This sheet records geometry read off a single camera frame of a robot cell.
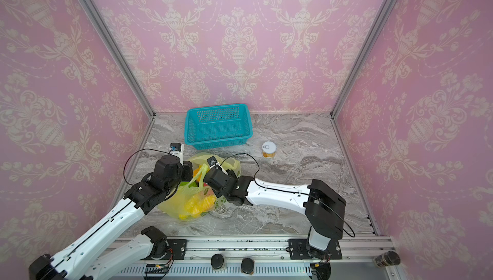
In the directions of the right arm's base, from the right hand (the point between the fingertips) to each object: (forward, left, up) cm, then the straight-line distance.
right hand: (219, 177), depth 80 cm
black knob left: (-29, -1, -3) cm, 29 cm away
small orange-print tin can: (+19, -23, -9) cm, 31 cm away
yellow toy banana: (-9, +9, -6) cm, 14 cm away
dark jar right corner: (-31, -58, -4) cm, 66 cm away
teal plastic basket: (+41, +5, -13) cm, 43 cm away
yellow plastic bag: (-11, +16, 0) cm, 19 cm away
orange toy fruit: (-3, +7, +11) cm, 14 cm away
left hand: (+4, +11, +6) cm, 13 cm away
